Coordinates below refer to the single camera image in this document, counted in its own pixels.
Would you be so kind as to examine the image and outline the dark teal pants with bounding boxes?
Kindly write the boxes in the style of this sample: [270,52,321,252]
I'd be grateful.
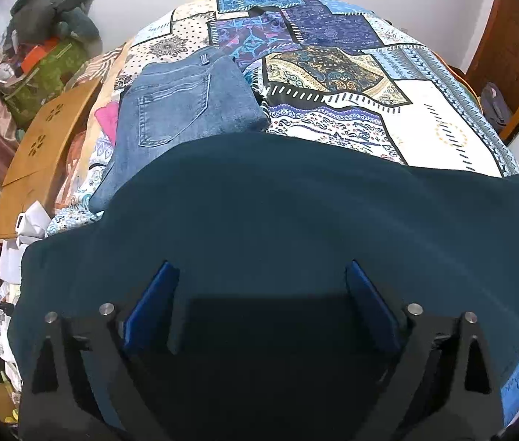
[8,133,519,440]

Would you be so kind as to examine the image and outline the grey crumpled cloth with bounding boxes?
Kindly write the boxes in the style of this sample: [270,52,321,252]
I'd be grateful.
[0,200,51,285]

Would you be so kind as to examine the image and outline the wooden lap desk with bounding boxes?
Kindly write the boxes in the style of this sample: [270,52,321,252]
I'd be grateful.
[0,79,101,241]

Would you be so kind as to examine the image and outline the magenta garment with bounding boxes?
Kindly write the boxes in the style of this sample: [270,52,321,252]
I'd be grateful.
[95,101,119,146]

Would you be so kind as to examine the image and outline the folded blue jeans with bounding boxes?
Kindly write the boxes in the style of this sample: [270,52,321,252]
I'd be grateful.
[89,47,268,213]

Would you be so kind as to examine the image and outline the blue patchwork bedspread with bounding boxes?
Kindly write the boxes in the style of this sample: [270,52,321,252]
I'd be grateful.
[47,0,519,419]

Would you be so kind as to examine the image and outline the orange floral blanket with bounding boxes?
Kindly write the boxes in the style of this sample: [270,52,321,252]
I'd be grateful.
[54,40,132,209]

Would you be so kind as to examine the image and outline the green storage bin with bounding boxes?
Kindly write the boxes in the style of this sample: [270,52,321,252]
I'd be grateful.
[0,40,87,129]

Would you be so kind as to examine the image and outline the dark jacket pile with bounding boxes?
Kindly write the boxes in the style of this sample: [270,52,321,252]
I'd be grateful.
[5,0,100,45]

